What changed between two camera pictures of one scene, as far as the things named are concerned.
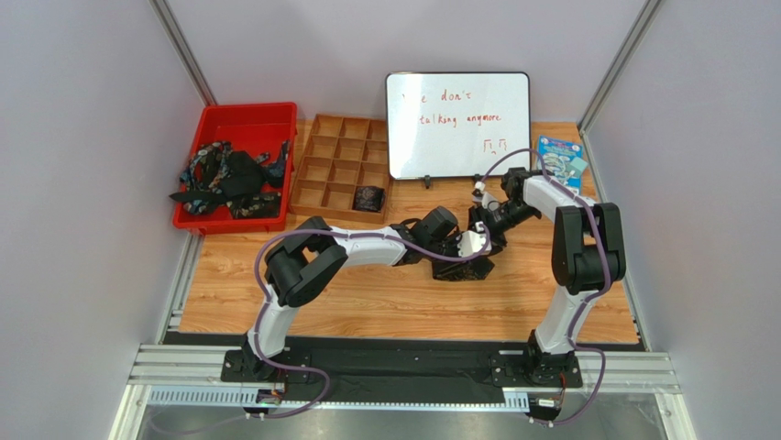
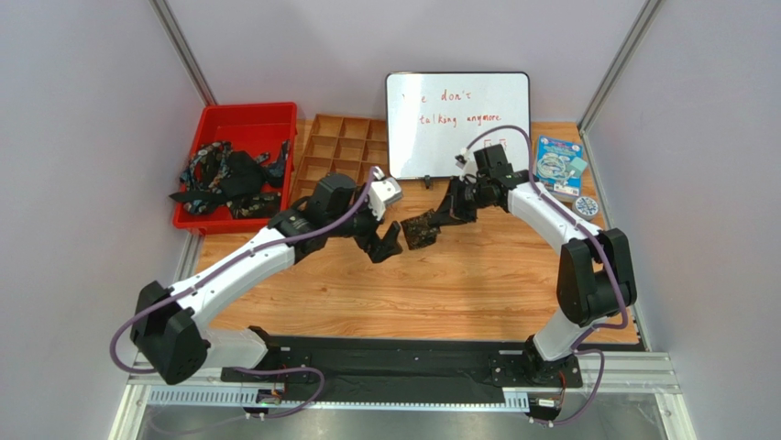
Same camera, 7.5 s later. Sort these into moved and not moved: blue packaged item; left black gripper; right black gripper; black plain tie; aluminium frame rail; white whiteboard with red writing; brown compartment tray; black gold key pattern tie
Moved: black gold key pattern tie; left black gripper; right black gripper
Not moved: blue packaged item; white whiteboard with red writing; black plain tie; aluminium frame rail; brown compartment tray
